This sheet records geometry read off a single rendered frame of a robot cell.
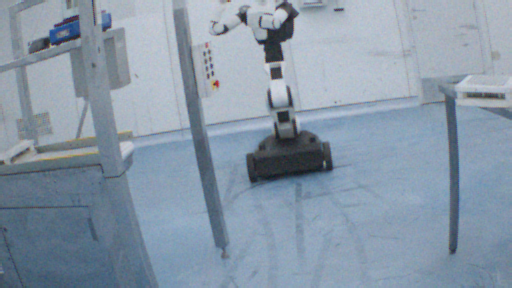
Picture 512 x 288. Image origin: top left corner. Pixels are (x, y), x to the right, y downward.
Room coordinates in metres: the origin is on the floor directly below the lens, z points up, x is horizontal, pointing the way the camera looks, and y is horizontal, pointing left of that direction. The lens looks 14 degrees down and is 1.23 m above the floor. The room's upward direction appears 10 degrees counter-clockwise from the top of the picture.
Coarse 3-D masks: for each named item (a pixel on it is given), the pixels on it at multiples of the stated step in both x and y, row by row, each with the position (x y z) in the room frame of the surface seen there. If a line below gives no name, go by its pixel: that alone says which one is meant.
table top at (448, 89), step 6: (444, 84) 2.12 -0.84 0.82; (450, 84) 2.10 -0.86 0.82; (456, 84) 2.09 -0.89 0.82; (444, 90) 2.08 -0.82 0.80; (450, 90) 2.02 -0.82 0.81; (456, 96) 1.96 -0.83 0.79; (486, 108) 1.70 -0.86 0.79; (492, 108) 1.65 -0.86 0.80; (498, 108) 1.60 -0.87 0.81; (504, 108) 1.56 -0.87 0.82; (498, 114) 1.60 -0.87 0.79; (504, 114) 1.56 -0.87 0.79; (510, 114) 1.51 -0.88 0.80
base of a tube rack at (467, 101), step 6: (474, 96) 1.69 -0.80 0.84; (456, 102) 1.70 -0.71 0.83; (462, 102) 1.68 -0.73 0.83; (468, 102) 1.66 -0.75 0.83; (474, 102) 1.65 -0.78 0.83; (480, 102) 1.63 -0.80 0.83; (486, 102) 1.61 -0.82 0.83; (492, 102) 1.59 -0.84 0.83; (498, 102) 1.58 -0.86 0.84; (504, 102) 1.56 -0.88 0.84; (510, 102) 1.54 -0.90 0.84
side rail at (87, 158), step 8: (48, 160) 1.80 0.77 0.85; (56, 160) 1.79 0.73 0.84; (64, 160) 1.78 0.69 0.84; (72, 160) 1.77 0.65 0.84; (80, 160) 1.76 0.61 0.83; (88, 160) 1.76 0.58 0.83; (96, 160) 1.75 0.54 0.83; (0, 168) 1.87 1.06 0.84; (8, 168) 1.86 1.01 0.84; (16, 168) 1.84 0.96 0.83; (24, 168) 1.83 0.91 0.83; (32, 168) 1.82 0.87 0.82; (40, 168) 1.81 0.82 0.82
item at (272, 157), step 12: (300, 132) 4.27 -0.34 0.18; (312, 132) 4.25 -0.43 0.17; (264, 144) 4.15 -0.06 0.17; (276, 144) 4.09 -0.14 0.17; (288, 144) 4.04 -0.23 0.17; (300, 144) 3.98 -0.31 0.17; (312, 144) 3.78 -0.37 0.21; (264, 156) 3.79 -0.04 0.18; (276, 156) 3.77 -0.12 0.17; (288, 156) 3.77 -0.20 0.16; (300, 156) 3.76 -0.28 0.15; (312, 156) 3.75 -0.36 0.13; (324, 156) 3.79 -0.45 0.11; (264, 168) 3.78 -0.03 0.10; (276, 168) 3.77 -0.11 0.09; (288, 168) 3.77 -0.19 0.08; (300, 168) 3.76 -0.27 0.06; (312, 168) 3.77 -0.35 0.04
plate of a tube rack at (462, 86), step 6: (468, 78) 1.81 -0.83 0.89; (510, 78) 1.71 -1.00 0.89; (462, 84) 1.71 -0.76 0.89; (468, 84) 1.69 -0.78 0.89; (480, 84) 1.67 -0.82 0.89; (492, 84) 1.64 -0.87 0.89; (504, 84) 1.61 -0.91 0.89; (510, 84) 1.60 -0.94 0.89; (456, 90) 1.69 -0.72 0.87; (462, 90) 1.68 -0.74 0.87; (468, 90) 1.66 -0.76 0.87; (474, 90) 1.64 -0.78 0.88; (480, 90) 1.63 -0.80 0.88; (486, 90) 1.61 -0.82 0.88; (492, 90) 1.59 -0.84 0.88; (498, 90) 1.57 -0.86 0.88; (504, 90) 1.56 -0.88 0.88; (510, 90) 1.54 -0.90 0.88
